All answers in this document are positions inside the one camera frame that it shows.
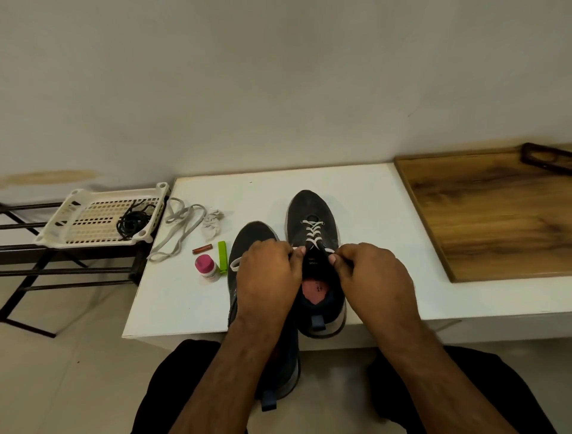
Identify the black shoelace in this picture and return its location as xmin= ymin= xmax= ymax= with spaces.
xmin=123 ymin=199 xmax=160 ymax=234
xmin=116 ymin=204 xmax=155 ymax=241

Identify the dark sneaker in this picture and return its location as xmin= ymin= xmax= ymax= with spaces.
xmin=284 ymin=188 xmax=349 ymax=341
xmin=226 ymin=220 xmax=303 ymax=413

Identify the grey shoelace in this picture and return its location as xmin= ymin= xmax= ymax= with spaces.
xmin=229 ymin=217 xmax=359 ymax=271

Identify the person's left forearm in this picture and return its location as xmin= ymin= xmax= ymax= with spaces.
xmin=168 ymin=315 xmax=287 ymax=434

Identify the wooden board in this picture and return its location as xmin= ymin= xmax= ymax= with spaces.
xmin=393 ymin=147 xmax=572 ymax=284

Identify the crumpled white paper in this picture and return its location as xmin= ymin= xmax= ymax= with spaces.
xmin=201 ymin=208 xmax=225 ymax=241

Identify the green marker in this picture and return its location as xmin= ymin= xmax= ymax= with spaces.
xmin=216 ymin=238 xmax=230 ymax=277

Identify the person's left hand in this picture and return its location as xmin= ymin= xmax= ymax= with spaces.
xmin=234 ymin=238 xmax=307 ymax=330

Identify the person's right forearm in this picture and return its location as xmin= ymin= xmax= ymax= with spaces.
xmin=380 ymin=320 xmax=520 ymax=434

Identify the white perforated plastic tray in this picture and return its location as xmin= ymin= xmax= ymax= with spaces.
xmin=35 ymin=181 xmax=171 ymax=250

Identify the grey shoelaces bundle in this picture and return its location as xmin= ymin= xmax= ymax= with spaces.
xmin=147 ymin=197 xmax=209 ymax=265

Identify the pink capped white bottle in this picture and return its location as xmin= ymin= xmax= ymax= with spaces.
xmin=194 ymin=253 xmax=220 ymax=279

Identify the person's right hand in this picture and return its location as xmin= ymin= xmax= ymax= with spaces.
xmin=328 ymin=242 xmax=423 ymax=339

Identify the black metal rack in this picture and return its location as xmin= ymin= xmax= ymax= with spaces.
xmin=0 ymin=199 xmax=169 ymax=339

